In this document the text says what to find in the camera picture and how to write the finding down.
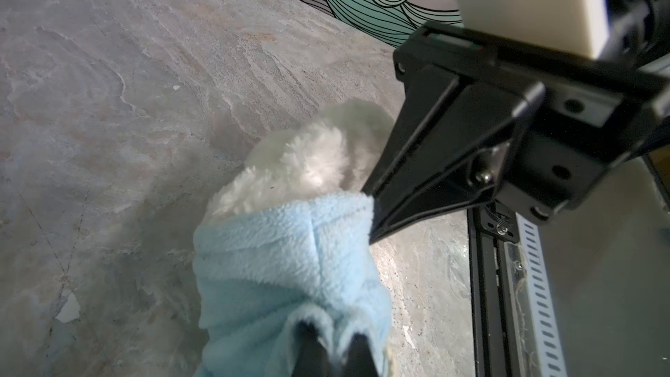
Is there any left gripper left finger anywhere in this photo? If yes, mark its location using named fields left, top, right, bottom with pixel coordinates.
left=291, top=323, right=330, bottom=377

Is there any white slotted cable duct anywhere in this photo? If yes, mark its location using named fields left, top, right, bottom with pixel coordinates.
left=516, top=215, right=567, bottom=376

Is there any white teddy bear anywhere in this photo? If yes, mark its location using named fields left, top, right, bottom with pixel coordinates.
left=203, top=99, right=394, bottom=223

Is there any light blue teddy hoodie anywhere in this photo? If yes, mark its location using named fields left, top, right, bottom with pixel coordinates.
left=193, top=192, right=393, bottom=376

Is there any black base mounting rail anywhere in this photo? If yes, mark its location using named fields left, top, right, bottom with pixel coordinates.
left=467, top=202, right=521, bottom=376

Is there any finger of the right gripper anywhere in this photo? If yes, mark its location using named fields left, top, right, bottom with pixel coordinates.
left=369, top=81, right=545, bottom=243
left=363, top=65, right=460, bottom=194

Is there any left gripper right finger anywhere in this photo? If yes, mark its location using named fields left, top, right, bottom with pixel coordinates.
left=342, top=334, right=379, bottom=377

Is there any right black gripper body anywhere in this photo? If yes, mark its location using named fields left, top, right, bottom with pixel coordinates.
left=394, top=0, right=669, bottom=223

